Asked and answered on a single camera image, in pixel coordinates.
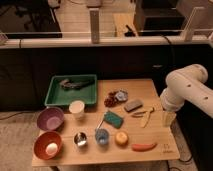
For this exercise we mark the green sponge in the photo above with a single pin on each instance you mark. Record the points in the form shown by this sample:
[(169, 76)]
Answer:
[(113, 119)]

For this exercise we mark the red bowl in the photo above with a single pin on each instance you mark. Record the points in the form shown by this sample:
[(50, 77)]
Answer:
[(47, 145)]

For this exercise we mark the grey toy in tray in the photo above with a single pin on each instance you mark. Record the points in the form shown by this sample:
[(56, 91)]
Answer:
[(67, 84)]

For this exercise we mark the blue cup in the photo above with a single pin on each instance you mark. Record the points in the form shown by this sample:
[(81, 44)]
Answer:
[(102, 136)]

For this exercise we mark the yellow apple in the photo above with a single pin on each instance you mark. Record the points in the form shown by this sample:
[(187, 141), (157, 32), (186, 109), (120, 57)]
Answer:
[(121, 138)]

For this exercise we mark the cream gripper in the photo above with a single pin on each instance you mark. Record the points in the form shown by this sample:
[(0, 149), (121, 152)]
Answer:
[(168, 118)]

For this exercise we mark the red grapes bunch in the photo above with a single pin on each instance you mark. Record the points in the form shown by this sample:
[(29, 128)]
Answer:
[(111, 100)]

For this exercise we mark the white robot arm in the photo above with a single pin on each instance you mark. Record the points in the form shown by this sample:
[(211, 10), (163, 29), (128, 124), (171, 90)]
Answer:
[(186, 84)]

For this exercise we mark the white egg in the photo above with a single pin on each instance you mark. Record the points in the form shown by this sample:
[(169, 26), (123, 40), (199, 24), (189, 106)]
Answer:
[(52, 149)]

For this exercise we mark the purple bowl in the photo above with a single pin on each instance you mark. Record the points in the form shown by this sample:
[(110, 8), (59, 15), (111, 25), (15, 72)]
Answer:
[(50, 119)]

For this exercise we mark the white rail bar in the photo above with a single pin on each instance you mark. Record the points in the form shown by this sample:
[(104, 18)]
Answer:
[(107, 41)]

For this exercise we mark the blue silver wrapper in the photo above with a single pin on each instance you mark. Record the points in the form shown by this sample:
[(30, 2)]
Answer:
[(121, 96)]

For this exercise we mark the green plastic tray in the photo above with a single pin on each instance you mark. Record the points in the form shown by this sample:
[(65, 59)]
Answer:
[(56, 96)]

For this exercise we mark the small metal cup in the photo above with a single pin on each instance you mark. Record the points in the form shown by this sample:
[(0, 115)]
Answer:
[(80, 139)]

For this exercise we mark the white paper cup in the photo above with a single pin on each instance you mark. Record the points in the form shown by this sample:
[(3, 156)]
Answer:
[(76, 108)]

